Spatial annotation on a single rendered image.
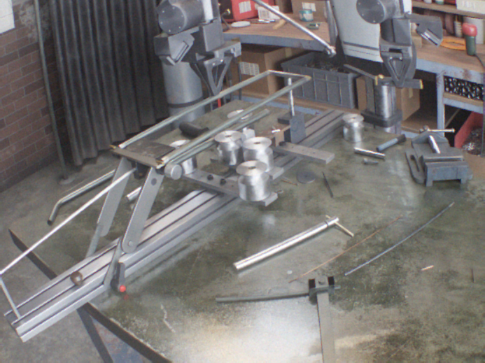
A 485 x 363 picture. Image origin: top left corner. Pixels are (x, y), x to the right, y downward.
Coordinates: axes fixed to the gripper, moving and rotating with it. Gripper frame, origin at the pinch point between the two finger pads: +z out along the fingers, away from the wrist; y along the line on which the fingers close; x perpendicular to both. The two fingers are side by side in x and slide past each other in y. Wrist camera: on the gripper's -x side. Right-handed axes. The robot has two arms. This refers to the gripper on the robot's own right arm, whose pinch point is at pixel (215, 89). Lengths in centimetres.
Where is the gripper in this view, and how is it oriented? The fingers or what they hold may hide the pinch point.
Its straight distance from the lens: 95.9
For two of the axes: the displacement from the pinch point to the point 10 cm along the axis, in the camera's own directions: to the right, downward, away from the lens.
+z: 1.3, 8.8, 4.6
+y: 7.4, 2.3, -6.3
